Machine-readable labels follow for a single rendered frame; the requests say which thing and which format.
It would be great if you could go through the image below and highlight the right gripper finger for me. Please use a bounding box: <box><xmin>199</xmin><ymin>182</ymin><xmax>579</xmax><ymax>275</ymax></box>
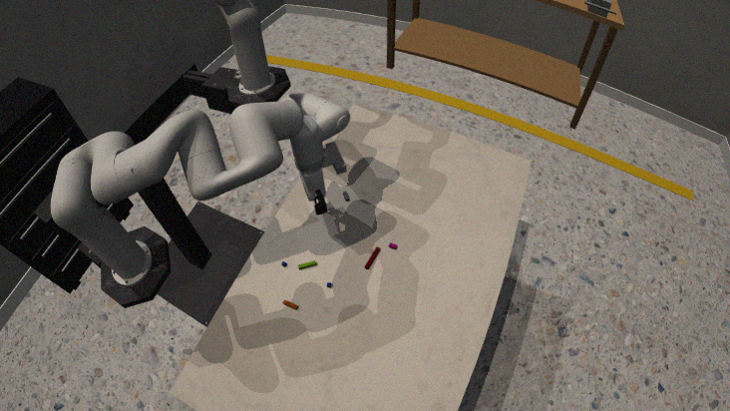
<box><xmin>314</xmin><ymin>190</ymin><xmax>327</xmax><ymax>215</ymax></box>

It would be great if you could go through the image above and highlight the olive green rectangular bar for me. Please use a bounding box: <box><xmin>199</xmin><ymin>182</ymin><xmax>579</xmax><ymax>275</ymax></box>
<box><xmin>298</xmin><ymin>260</ymin><xmax>316</xmax><ymax>269</ymax></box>

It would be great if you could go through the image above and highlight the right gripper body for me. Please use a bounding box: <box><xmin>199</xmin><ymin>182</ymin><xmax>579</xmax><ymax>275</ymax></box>
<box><xmin>300</xmin><ymin>166</ymin><xmax>326</xmax><ymax>202</ymax></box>

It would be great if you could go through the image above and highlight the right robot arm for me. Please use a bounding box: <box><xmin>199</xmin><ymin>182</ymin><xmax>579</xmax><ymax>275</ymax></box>
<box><xmin>51</xmin><ymin>93</ymin><xmax>350</xmax><ymax>286</ymax></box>

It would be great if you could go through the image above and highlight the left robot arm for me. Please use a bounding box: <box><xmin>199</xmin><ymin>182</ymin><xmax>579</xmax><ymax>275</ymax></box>
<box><xmin>212</xmin><ymin>0</ymin><xmax>275</xmax><ymax>96</ymax></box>

